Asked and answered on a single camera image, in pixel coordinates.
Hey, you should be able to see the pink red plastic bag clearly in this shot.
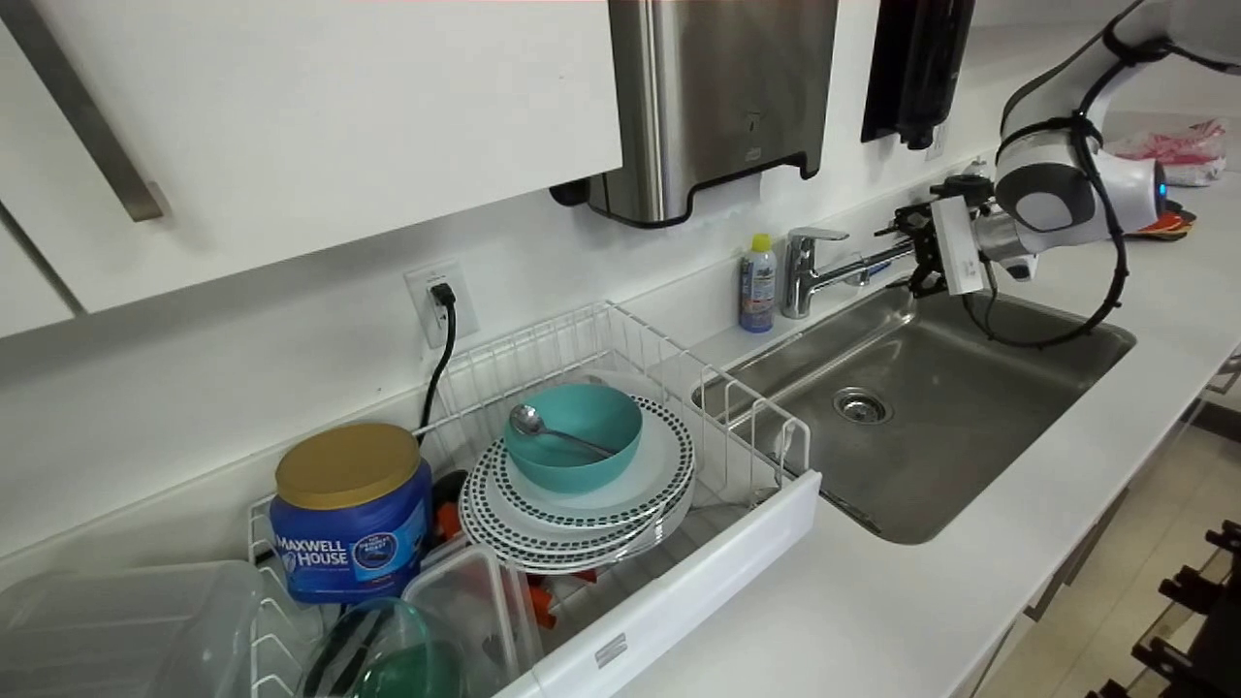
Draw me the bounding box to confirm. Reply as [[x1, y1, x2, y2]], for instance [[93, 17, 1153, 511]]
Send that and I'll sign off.
[[1125, 118, 1231, 180]]

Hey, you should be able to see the stainless steel sink basin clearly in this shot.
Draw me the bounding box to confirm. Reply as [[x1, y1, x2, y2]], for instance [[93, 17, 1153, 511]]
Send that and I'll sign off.
[[694, 276, 1140, 549]]

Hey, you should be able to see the stainless kettle with black lid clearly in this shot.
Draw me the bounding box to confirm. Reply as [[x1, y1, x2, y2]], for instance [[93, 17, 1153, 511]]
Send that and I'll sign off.
[[927, 170, 1002, 210]]

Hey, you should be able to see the black metal cart frame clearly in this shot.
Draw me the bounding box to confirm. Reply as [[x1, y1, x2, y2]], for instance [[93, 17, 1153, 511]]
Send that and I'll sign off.
[[1086, 515, 1241, 698]]

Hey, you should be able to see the black wall dispenser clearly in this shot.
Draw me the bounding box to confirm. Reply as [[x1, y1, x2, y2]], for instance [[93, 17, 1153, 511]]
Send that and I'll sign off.
[[862, 0, 981, 154]]

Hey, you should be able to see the green glass bowl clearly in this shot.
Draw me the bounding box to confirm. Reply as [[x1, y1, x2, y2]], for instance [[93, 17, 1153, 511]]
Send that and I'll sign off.
[[346, 599, 465, 698]]

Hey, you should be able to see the plain white dinner plate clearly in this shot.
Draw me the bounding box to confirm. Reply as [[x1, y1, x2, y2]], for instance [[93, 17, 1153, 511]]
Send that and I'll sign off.
[[490, 403, 691, 530]]

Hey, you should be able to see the chrome sink faucet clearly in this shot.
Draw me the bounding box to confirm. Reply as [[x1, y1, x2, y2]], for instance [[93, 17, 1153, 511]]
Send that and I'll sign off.
[[777, 225, 924, 321]]

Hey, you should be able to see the white wire dish rack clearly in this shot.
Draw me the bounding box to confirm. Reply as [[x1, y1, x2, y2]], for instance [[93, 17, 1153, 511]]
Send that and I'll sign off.
[[246, 300, 826, 698]]

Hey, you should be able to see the blue coffee can tan lid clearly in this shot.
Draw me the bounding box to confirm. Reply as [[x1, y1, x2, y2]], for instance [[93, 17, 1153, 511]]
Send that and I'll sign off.
[[269, 419, 439, 608]]

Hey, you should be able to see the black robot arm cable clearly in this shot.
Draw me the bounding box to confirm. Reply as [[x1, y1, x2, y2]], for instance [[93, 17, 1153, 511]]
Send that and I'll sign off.
[[957, 24, 1241, 355]]

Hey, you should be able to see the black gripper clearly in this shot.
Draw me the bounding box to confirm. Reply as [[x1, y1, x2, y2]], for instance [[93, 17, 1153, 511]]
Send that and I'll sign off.
[[889, 194, 957, 304]]

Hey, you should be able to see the clear plastic storage container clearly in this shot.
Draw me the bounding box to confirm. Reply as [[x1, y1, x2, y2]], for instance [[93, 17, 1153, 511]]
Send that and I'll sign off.
[[0, 556, 265, 698]]

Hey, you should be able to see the dotted rim white plate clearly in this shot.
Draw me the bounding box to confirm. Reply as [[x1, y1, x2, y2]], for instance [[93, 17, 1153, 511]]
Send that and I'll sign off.
[[456, 397, 702, 582]]

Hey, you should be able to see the blue bottle with yellow cap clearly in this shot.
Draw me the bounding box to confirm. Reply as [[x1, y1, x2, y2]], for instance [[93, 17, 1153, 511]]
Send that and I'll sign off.
[[732, 229, 785, 338]]

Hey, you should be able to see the stainless paper towel dispenser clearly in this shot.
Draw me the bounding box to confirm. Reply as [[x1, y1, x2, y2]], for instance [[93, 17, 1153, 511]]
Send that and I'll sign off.
[[552, 0, 847, 233]]

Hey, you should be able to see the black power cord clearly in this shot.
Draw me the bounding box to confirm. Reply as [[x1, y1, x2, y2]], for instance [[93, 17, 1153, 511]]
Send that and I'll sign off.
[[415, 281, 465, 445]]

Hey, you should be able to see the clear glass container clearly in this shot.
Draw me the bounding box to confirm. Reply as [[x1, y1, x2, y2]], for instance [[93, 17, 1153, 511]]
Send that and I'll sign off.
[[401, 540, 548, 691]]

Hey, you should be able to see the metal spoon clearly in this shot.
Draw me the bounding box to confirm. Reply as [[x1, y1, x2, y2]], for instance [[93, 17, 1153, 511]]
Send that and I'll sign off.
[[508, 400, 624, 463]]

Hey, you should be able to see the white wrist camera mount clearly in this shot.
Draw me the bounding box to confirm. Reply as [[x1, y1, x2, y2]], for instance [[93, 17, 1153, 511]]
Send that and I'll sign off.
[[927, 189, 998, 304]]

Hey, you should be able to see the teal bowl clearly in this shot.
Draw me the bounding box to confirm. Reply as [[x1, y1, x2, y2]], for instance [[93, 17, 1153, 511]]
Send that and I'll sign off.
[[500, 377, 649, 496]]

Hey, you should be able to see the long grey cabinet handle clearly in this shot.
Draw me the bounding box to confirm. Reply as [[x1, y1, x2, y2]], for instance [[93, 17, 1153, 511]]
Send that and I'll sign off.
[[0, 0, 173, 220]]

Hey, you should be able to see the white wall power outlet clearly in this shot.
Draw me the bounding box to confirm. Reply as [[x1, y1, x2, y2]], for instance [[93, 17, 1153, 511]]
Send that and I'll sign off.
[[402, 262, 479, 355]]

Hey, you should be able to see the white wall cabinet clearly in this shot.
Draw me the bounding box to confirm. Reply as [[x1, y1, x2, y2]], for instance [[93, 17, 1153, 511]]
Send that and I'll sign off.
[[0, 0, 629, 342]]

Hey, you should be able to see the round sink drain strainer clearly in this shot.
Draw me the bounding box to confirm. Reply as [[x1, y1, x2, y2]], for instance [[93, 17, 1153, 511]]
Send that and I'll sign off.
[[834, 384, 891, 427]]

